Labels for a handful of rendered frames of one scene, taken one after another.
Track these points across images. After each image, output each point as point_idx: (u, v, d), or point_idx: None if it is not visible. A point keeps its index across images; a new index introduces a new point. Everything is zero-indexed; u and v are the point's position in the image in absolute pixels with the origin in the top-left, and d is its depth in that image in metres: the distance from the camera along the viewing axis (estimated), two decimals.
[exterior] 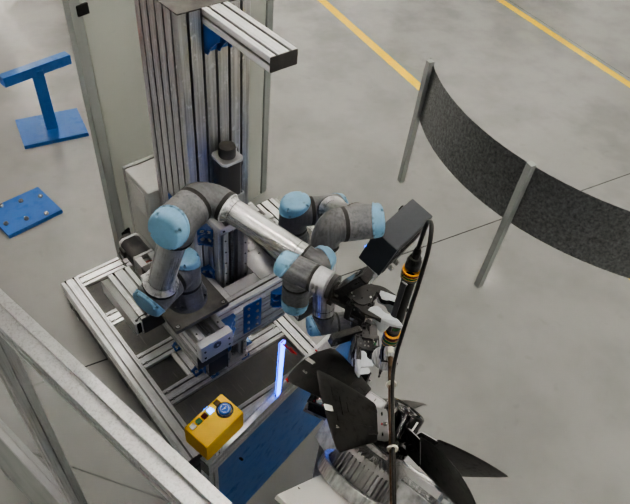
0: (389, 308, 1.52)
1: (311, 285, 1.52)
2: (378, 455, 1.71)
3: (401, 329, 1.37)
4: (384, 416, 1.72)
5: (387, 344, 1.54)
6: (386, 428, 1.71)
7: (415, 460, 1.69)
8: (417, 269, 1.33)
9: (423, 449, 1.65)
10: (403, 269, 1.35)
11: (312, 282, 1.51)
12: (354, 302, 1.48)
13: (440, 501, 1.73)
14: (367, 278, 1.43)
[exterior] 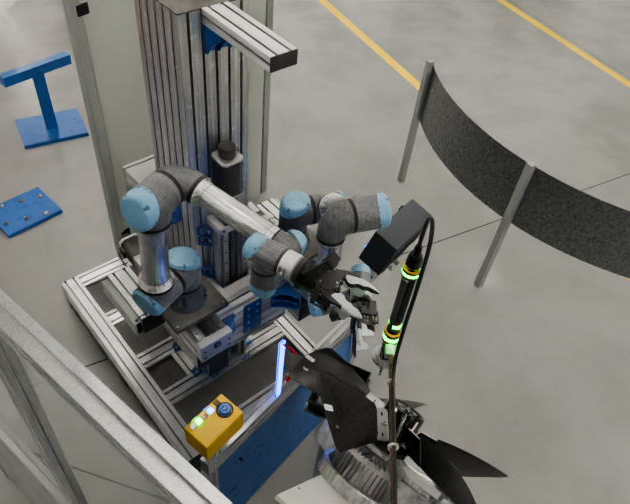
0: (356, 291, 1.55)
1: (279, 268, 1.53)
2: (378, 455, 1.71)
3: (402, 327, 1.37)
4: (384, 416, 1.72)
5: (388, 342, 1.53)
6: (386, 428, 1.71)
7: (415, 460, 1.69)
8: (418, 266, 1.33)
9: (423, 449, 1.65)
10: (404, 266, 1.35)
11: (280, 265, 1.52)
12: (320, 287, 1.49)
13: (440, 501, 1.73)
14: (333, 263, 1.44)
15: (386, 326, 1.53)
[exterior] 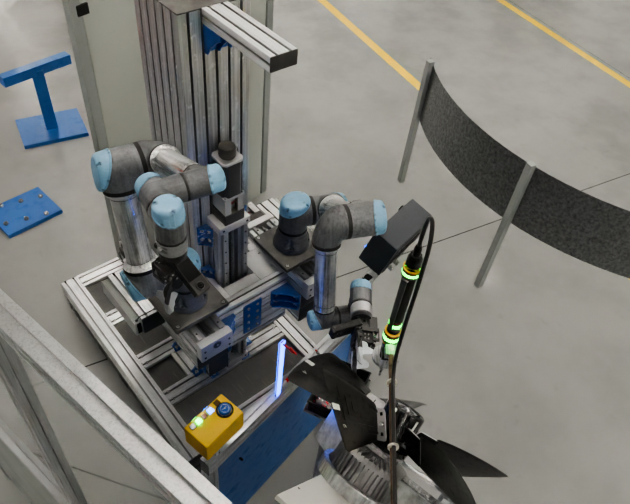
0: None
1: (163, 248, 1.46)
2: None
3: (402, 327, 1.37)
4: (377, 405, 1.81)
5: (388, 342, 1.53)
6: None
7: None
8: (418, 266, 1.33)
9: (372, 414, 1.68)
10: (404, 266, 1.35)
11: (167, 249, 1.46)
12: (171, 281, 1.54)
13: (440, 501, 1.73)
14: (199, 296, 1.53)
15: (386, 326, 1.53)
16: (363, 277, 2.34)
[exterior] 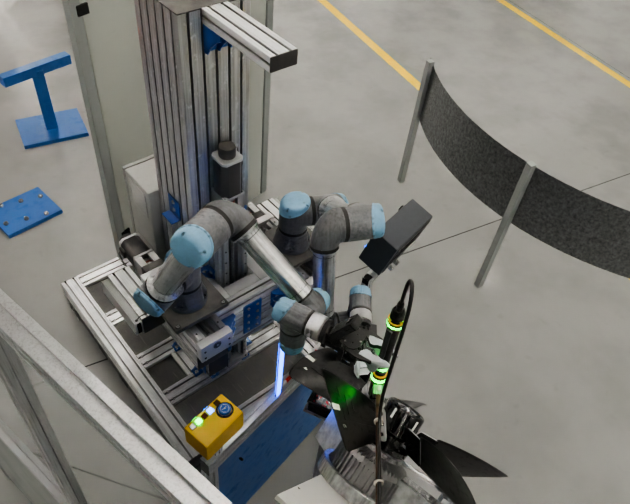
0: (378, 351, 1.65)
1: (306, 330, 1.65)
2: None
3: (387, 373, 1.51)
4: None
5: None
6: None
7: None
8: (401, 320, 1.47)
9: (372, 414, 1.68)
10: (389, 319, 1.49)
11: (307, 327, 1.65)
12: (345, 346, 1.61)
13: (440, 501, 1.73)
14: (357, 325, 1.57)
15: None
16: (363, 277, 2.34)
